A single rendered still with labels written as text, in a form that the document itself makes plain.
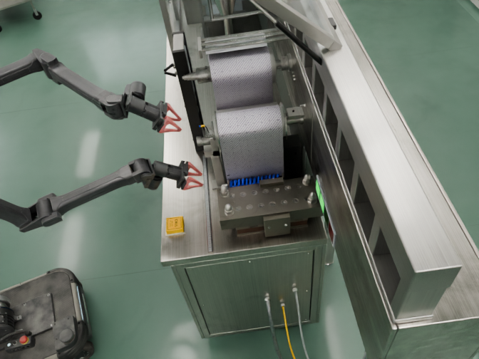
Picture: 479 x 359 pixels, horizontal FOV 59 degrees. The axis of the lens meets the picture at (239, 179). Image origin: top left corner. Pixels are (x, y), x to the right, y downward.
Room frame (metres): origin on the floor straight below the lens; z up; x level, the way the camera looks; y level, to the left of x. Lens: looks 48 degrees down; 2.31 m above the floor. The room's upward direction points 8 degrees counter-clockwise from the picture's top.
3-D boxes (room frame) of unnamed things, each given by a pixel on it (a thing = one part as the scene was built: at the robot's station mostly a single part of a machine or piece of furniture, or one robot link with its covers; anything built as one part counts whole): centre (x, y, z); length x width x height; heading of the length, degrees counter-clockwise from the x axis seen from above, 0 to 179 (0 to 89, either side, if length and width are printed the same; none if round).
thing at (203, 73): (1.47, 0.08, 1.33); 0.06 x 0.06 x 0.06; 0
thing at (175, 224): (1.06, 0.29, 0.91); 0.07 x 0.07 x 0.02; 0
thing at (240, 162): (1.16, -0.07, 1.12); 0.23 x 0.01 x 0.18; 90
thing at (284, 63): (1.47, -0.24, 1.33); 0.07 x 0.07 x 0.07; 0
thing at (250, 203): (1.04, -0.10, 1.00); 0.40 x 0.16 x 0.06; 90
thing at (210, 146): (1.25, 0.10, 1.05); 0.06 x 0.05 x 0.31; 90
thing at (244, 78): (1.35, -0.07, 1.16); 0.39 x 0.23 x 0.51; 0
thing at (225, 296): (2.16, 0.00, 0.43); 2.52 x 0.64 x 0.86; 0
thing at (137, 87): (1.26, 0.35, 1.42); 0.12 x 0.11 x 0.09; 86
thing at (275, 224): (0.94, -0.12, 0.96); 0.10 x 0.03 x 0.11; 90
